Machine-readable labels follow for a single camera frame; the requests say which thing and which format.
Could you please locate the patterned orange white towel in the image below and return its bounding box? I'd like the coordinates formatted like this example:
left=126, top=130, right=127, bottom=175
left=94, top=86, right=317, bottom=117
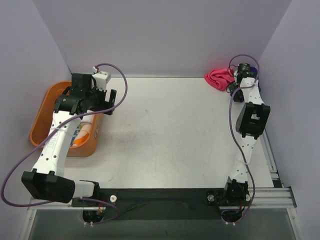
left=70, top=123, right=92, bottom=147

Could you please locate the pink crumpled towel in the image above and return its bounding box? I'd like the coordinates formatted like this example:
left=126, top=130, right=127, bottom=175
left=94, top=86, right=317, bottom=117
left=204, top=68, right=235, bottom=92

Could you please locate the purple towel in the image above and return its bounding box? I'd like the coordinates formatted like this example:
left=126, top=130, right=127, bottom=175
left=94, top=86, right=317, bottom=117
left=233, top=63, right=258, bottom=103

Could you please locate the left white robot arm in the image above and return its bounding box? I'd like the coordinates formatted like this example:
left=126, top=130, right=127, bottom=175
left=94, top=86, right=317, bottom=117
left=21, top=71, right=117, bottom=206

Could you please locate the orange plastic basket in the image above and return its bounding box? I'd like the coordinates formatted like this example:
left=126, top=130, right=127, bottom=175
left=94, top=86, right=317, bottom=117
left=29, top=81, right=104, bottom=158

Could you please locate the white rolled towel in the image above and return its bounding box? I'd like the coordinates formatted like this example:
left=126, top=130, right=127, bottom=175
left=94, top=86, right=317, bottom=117
left=79, top=114, right=95, bottom=133

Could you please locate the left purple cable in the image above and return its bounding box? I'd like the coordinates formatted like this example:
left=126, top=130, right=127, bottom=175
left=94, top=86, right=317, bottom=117
left=0, top=62, right=129, bottom=225

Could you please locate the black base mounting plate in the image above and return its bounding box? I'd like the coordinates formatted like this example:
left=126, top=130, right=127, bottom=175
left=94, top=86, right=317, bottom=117
left=71, top=188, right=251, bottom=224

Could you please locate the purple cable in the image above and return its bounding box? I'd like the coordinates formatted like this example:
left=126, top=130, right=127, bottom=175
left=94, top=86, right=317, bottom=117
left=0, top=62, right=129, bottom=225
left=219, top=54, right=260, bottom=224

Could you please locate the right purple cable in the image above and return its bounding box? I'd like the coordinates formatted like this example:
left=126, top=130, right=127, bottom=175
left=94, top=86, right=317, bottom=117
left=219, top=54, right=260, bottom=224

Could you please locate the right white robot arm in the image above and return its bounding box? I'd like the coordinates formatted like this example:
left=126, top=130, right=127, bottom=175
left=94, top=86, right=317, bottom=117
left=221, top=63, right=271, bottom=206

